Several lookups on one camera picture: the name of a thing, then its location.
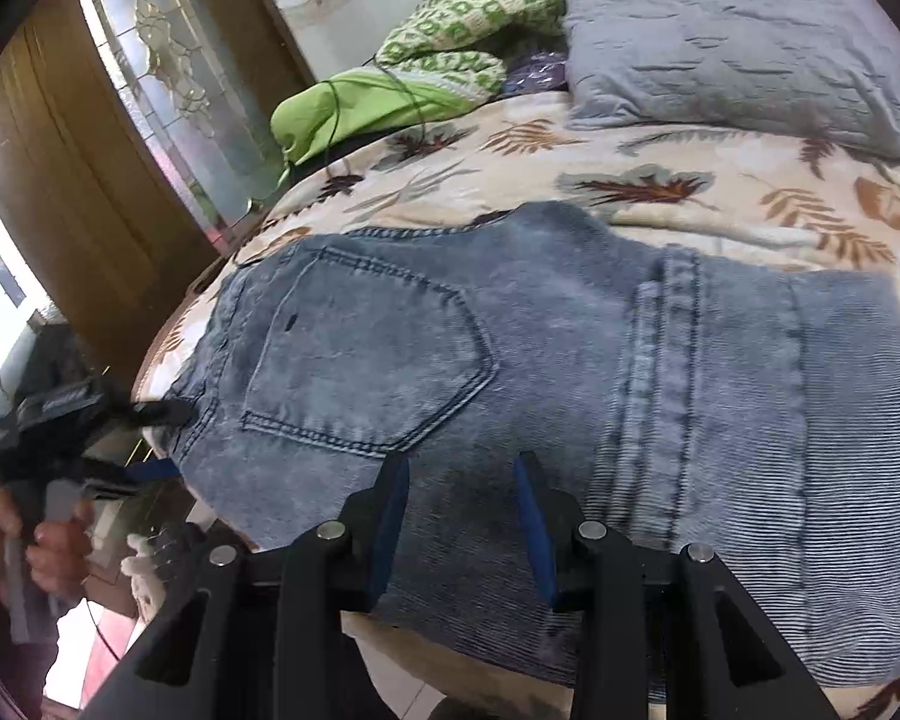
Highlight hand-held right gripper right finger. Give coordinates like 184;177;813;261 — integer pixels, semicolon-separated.
514;451;826;720

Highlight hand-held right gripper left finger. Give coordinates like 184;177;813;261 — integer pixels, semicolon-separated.
82;454;412;720

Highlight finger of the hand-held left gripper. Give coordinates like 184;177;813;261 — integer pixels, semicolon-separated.
116;399;196;432
82;461;185;500

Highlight grey-blue denim pants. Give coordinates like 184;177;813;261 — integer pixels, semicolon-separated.
166;202;900;691

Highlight person's left hand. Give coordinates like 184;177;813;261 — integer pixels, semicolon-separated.
0;491;97;605

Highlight wooden door with glass panel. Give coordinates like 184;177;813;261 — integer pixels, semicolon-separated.
0;0;316;391

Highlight lime green cloth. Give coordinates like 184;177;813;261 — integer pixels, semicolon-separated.
270;66;458;166

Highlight leaf-print bed blanket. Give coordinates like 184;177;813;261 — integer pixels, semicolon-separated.
131;94;900;720

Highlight purple cloth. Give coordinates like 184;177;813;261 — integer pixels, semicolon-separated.
502;51;571;95

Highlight green patterned blanket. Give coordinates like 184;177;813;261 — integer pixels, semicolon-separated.
375;0;567;102

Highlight grey quilted pillow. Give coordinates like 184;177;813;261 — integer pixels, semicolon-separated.
559;0;900;160

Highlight thin black cable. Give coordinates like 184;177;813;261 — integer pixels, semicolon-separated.
322;64;436;166

